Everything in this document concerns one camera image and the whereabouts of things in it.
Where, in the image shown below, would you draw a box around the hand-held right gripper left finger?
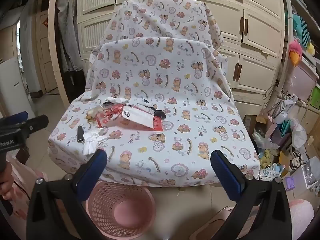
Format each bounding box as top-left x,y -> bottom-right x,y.
26,149 -> 108,240

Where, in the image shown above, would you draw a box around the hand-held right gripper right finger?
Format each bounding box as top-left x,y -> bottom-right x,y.
210,150 -> 292,240

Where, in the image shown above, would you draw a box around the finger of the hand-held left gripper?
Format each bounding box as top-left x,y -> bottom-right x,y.
0,111 -> 29,131
14,115 -> 49,140

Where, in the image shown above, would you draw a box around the white tissue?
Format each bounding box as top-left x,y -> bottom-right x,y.
82,127 -> 109,155
105,96 -> 130,105

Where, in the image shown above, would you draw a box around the pink mesh waste basket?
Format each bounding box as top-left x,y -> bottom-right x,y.
85,180 -> 157,240

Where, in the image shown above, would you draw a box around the red white plastic package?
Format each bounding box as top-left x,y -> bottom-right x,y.
96,103 -> 163,132

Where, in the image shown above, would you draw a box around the black plastic spoon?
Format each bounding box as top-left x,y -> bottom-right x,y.
145,104 -> 166,119

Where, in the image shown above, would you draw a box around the person's left hand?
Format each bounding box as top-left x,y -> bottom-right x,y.
0,165 -> 13,201

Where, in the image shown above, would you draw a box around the white refrigerator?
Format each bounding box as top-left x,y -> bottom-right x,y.
0,57 -> 36,121

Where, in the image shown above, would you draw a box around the person's left leg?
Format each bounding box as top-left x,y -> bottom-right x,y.
6,152 -> 48,220

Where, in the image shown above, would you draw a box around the person's leg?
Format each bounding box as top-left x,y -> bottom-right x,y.
6,152 -> 48,220
287,199 -> 314,240

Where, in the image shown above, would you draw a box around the light blue sneakers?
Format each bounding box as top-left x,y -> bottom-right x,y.
261,162 -> 285,180

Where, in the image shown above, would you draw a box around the brown cardboard box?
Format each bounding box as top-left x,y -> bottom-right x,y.
244,114 -> 258,133

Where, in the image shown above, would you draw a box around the wooden door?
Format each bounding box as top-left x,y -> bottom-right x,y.
35,10 -> 59,93

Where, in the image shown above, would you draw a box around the white plastic bag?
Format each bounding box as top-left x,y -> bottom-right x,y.
290,119 -> 307,148

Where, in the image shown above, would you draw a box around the person's right leg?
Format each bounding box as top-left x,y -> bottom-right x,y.
287,199 -> 314,240

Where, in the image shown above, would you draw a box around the hanging grey clothes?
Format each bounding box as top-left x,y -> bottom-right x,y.
56,0 -> 87,73

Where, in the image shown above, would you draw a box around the cream louvered wardrobe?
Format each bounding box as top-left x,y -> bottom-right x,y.
76,0 -> 176,63

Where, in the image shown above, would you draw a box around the bear printed blanket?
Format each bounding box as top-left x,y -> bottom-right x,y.
47,0 -> 261,188

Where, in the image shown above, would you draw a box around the pink drawer unit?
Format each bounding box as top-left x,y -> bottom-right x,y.
287,60 -> 318,98

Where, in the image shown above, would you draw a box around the pink orange plush toy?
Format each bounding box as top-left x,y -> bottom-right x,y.
289,40 -> 303,67

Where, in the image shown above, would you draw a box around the cream panelled wardrobe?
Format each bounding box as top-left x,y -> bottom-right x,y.
176,0 -> 287,120

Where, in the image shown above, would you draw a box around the teal striped bag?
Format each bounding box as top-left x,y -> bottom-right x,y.
292,14 -> 312,45

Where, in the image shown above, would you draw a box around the cream wooden post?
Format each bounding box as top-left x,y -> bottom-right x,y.
47,0 -> 71,108
276,0 -> 294,98

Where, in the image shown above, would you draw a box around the bundle of grey cables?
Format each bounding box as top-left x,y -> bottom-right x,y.
262,80 -> 285,115

